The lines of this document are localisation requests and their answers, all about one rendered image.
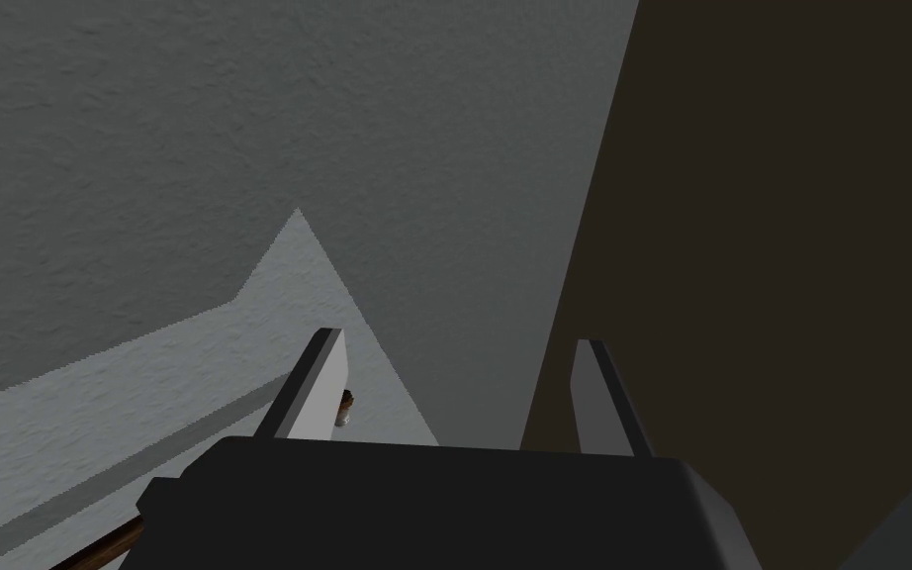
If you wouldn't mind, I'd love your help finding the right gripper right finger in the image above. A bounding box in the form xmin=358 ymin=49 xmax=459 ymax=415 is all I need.
xmin=569 ymin=338 xmax=655 ymax=458

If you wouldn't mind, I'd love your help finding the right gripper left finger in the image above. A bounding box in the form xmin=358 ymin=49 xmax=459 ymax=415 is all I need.
xmin=252 ymin=327 xmax=349 ymax=441

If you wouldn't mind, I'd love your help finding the dark brown door leaf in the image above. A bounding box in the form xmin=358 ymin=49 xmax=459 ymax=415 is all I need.
xmin=519 ymin=0 xmax=912 ymax=570

